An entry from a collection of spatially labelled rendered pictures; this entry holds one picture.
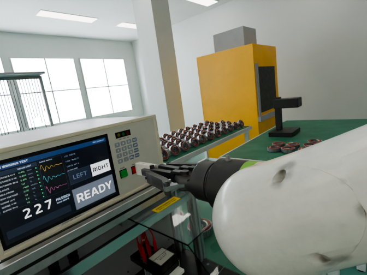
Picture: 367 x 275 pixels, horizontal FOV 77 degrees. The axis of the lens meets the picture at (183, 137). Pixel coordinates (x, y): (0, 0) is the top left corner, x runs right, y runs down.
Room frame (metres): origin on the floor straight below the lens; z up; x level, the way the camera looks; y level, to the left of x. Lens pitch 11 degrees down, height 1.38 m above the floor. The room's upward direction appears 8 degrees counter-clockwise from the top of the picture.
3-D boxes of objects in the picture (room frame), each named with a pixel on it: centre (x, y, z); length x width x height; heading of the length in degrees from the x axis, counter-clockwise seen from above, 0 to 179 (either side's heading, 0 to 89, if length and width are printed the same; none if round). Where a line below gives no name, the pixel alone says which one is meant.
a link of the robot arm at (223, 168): (0.37, -0.07, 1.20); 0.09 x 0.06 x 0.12; 137
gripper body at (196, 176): (0.43, -0.02, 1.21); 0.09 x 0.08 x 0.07; 47
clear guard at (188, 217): (0.59, 0.02, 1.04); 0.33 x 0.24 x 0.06; 47
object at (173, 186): (0.41, 0.02, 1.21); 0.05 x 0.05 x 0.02; 49
